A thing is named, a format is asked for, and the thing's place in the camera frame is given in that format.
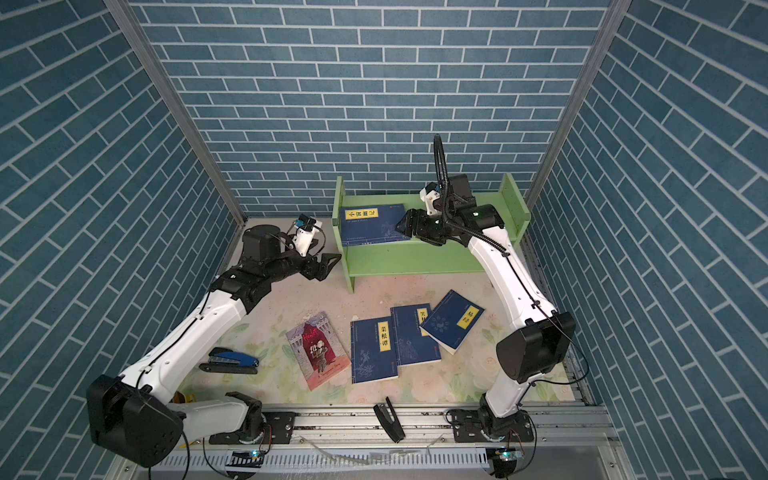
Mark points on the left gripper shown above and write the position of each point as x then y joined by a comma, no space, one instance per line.
321,269

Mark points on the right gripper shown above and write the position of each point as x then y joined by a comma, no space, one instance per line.
419,228

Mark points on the blue book yellow label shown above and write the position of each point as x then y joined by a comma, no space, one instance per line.
414,346
373,353

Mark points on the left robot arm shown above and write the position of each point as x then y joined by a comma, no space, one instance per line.
132,414

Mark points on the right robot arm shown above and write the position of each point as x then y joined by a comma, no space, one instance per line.
540,335

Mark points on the red illustrated book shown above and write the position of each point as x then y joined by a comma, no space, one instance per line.
318,350

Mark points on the blue black stapler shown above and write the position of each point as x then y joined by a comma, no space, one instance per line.
226,361

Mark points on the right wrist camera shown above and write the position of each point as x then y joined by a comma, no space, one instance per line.
431,196

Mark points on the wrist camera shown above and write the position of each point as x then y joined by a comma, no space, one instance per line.
306,228
431,196

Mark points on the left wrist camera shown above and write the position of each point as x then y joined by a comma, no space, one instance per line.
306,228

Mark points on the black clip on rail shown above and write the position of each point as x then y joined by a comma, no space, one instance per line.
389,421

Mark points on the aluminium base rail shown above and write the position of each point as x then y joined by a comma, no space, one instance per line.
569,441

